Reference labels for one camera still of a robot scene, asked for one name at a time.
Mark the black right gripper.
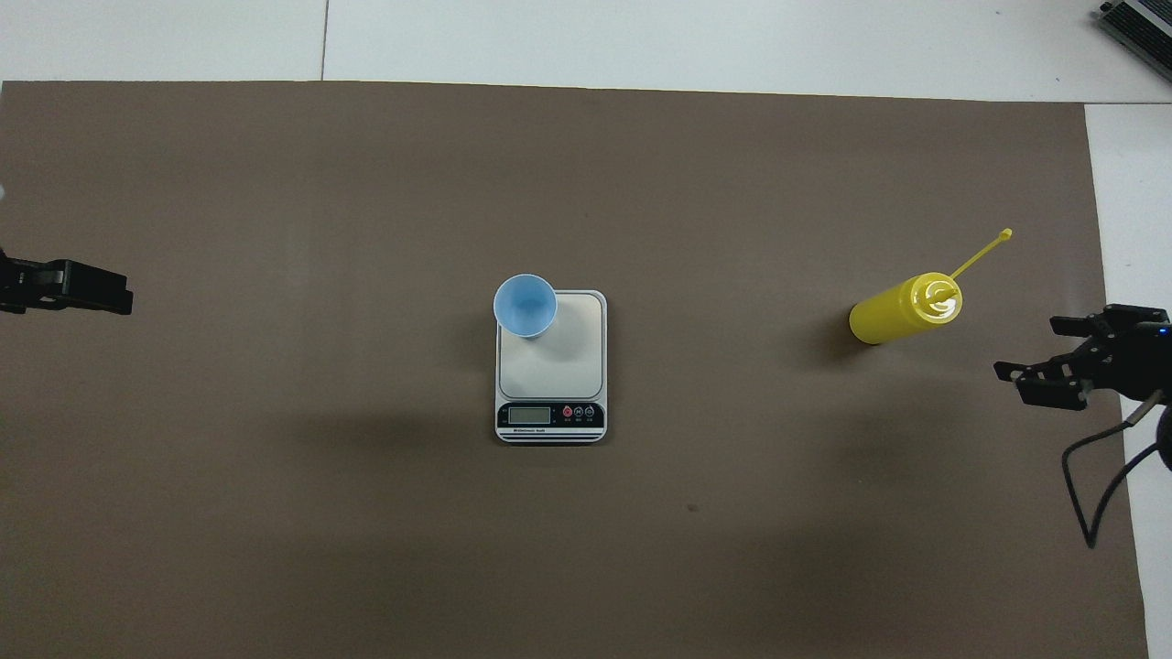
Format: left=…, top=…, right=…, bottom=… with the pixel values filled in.
left=993, top=304, right=1172, bottom=411

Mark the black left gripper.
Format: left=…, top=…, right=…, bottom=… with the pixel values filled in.
left=0, top=247, right=135, bottom=317

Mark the yellow squeeze bottle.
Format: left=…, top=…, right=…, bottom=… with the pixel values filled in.
left=849, top=229, right=1014, bottom=346

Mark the light blue plastic cup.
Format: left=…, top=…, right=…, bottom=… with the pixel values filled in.
left=493, top=274, right=559, bottom=340

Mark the silver digital kitchen scale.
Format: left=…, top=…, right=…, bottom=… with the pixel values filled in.
left=494, top=289, right=608, bottom=445

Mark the grey ribbed metal device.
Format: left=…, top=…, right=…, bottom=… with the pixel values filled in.
left=1097, top=0, right=1172, bottom=85

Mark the brown paper mat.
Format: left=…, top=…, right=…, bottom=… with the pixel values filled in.
left=0, top=81, right=1150, bottom=659

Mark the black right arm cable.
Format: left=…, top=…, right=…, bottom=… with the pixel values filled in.
left=1062, top=389, right=1172, bottom=550

